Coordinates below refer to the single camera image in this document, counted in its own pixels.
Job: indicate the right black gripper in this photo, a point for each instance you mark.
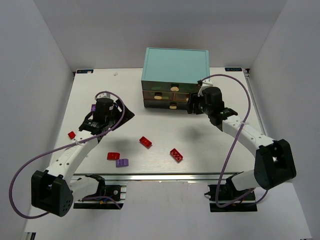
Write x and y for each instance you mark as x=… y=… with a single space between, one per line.
x=192 y=105

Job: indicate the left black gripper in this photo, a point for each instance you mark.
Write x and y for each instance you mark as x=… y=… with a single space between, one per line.
x=124 y=115

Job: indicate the red sloped lego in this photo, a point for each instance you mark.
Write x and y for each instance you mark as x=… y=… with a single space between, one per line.
x=113 y=156

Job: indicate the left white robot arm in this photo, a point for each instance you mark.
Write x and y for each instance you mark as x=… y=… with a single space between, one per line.
x=53 y=190

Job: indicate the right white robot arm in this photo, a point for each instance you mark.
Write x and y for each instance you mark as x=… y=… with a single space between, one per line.
x=273 y=159

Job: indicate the purple long lego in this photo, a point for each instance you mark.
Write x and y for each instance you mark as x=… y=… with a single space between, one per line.
x=93 y=108

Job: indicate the teal drawer cabinet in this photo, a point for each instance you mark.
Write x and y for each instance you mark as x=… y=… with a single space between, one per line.
x=170 y=75

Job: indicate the purple sloped lego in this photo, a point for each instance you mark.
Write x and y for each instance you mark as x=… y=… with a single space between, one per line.
x=123 y=162

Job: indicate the small red lego left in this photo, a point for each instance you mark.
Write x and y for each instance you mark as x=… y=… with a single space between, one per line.
x=71 y=135

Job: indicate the right blue label sticker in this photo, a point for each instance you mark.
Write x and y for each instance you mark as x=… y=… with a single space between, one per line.
x=233 y=69

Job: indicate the blue label sticker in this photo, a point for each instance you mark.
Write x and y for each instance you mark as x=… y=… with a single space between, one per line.
x=233 y=69
x=84 y=71

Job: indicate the left blue label sticker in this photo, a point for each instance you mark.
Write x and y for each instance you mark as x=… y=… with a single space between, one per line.
x=84 y=71

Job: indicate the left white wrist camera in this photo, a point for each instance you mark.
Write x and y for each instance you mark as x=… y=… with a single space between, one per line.
x=102 y=95

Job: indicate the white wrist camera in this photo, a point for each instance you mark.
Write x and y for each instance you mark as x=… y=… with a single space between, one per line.
x=204 y=84
x=102 y=95

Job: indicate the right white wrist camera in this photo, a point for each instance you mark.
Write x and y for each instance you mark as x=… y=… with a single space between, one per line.
x=204 y=84

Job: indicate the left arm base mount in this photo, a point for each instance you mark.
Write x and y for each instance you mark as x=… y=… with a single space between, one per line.
x=105 y=195

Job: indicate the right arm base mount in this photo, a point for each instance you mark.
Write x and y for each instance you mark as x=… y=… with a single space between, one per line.
x=244 y=204

